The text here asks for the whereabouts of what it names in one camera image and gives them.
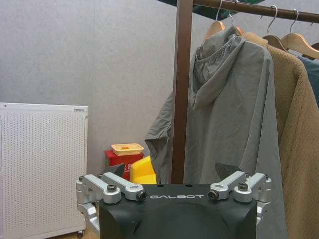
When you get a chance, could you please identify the blue garment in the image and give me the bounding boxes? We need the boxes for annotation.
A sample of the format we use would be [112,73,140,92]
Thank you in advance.
[298,54,319,108]

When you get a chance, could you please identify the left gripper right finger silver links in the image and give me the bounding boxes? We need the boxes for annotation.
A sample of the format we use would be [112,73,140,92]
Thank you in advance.
[209,163,273,225]

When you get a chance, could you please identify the yellow toy chair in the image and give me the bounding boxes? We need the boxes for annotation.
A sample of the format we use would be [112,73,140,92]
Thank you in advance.
[129,155,157,185]

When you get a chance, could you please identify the wooden hanger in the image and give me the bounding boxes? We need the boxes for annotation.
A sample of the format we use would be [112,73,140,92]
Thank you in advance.
[203,0,227,42]
[261,4,288,52]
[280,9,319,58]
[227,12,247,37]

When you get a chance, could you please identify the brown clothes rack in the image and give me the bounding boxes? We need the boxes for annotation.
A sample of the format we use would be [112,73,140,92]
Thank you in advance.
[170,0,319,185]

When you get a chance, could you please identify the grey hooded jacket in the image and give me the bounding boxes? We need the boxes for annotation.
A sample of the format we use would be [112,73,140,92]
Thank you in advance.
[144,24,289,239]

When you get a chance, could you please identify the tan fleece coat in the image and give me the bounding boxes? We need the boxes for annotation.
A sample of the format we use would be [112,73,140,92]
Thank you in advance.
[243,31,319,239]

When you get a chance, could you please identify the white perforated cabinet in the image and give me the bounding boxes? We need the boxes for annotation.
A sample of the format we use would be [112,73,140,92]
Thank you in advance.
[0,102,89,239]

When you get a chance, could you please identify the beige plastic tray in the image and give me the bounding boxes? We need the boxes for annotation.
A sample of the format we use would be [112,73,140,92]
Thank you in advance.
[111,143,145,157]

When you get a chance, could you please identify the red box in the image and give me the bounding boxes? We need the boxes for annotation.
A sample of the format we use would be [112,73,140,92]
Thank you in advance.
[104,150,145,180]

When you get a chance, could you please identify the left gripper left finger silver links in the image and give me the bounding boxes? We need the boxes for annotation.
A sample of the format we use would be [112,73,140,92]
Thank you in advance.
[76,164,147,231]

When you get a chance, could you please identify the green fabric item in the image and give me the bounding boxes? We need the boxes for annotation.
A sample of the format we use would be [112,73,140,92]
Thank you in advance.
[153,0,265,21]

